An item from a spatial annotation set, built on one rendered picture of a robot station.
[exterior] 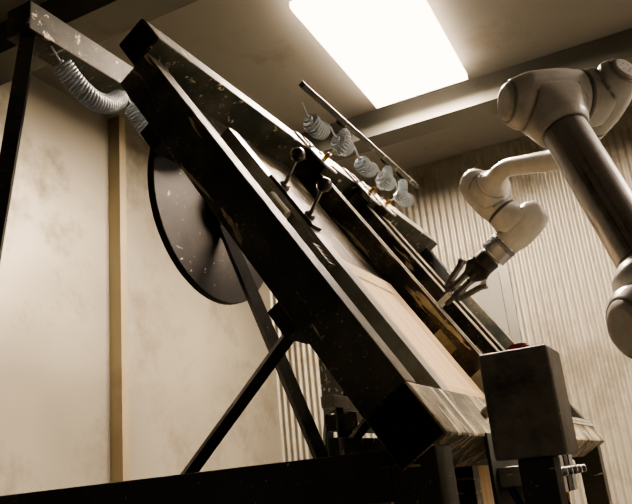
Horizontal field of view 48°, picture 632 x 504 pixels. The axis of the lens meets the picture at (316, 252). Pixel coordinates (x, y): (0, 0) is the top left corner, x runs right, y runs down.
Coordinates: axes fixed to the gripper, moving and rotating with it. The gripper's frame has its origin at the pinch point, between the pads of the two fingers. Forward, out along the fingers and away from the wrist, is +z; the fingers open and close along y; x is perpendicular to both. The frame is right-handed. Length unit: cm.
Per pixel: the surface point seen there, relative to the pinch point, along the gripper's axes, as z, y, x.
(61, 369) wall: 183, 138, -58
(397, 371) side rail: 3, -36, 88
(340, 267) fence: 5, 1, 64
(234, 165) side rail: 3, 25, 88
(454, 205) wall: -17, 159, -300
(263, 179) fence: 6, 36, 64
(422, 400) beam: 3, -43, 88
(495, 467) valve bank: 6, -56, 61
